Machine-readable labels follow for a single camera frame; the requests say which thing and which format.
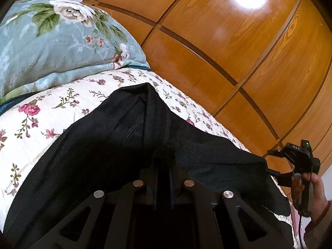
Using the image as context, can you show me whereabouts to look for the black pants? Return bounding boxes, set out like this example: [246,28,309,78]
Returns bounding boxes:
[3,82,294,249]

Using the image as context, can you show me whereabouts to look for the person's right forearm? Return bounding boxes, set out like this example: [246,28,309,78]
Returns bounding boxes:
[304,199,332,249]

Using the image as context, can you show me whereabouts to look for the person's right hand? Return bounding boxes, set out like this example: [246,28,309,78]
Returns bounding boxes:
[290,172,329,222]

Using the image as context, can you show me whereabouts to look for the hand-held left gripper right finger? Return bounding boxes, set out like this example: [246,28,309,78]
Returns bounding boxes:
[167,161,287,249]

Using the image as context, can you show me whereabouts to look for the black cable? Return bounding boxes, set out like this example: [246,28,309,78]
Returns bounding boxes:
[296,211,304,249]

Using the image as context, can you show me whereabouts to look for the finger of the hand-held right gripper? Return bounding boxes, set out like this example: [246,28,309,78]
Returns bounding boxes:
[266,168,293,188]
[267,148,287,159]

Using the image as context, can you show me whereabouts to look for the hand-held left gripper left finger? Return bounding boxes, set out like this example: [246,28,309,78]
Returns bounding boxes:
[29,159,167,249]

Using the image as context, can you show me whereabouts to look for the blue floral pillow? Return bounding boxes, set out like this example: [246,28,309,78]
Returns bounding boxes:
[0,0,151,101]

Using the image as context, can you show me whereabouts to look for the pink mattress edge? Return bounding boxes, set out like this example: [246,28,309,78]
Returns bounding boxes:
[290,204,301,242]

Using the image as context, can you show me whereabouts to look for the white floral bedspread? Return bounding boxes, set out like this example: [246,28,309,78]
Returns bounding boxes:
[0,68,299,249]

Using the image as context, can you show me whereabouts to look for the wooden wardrobe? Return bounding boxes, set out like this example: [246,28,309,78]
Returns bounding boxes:
[82,0,332,203]

